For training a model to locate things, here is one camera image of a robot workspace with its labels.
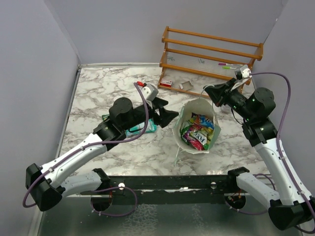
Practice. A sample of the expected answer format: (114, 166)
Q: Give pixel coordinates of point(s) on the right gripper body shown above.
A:
(222, 97)

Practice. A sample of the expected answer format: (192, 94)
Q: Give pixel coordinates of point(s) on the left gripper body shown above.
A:
(153, 113)

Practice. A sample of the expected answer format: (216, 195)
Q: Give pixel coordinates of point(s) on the white paper bag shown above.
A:
(198, 106)

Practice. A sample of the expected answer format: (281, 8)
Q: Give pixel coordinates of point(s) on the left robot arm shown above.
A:
(49, 183)

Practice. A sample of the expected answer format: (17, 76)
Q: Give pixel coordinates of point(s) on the teal snack packet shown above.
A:
(151, 128)

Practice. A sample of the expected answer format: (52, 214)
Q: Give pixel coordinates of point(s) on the red white small box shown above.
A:
(166, 83)

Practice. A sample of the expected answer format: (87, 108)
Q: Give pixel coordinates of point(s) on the green marker pen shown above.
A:
(235, 68)

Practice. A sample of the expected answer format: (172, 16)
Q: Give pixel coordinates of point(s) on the colourful snack packet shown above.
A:
(197, 131)

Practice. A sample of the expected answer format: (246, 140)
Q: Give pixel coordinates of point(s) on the wooden shelf rack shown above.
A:
(192, 56)

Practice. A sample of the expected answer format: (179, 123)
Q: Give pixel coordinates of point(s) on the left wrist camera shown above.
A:
(149, 92)

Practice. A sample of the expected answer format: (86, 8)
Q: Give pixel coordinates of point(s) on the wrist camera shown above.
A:
(242, 72)
(149, 92)

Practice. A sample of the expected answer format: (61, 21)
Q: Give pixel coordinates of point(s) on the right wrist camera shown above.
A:
(242, 72)

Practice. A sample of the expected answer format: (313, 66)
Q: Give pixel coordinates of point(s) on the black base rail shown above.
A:
(167, 190)

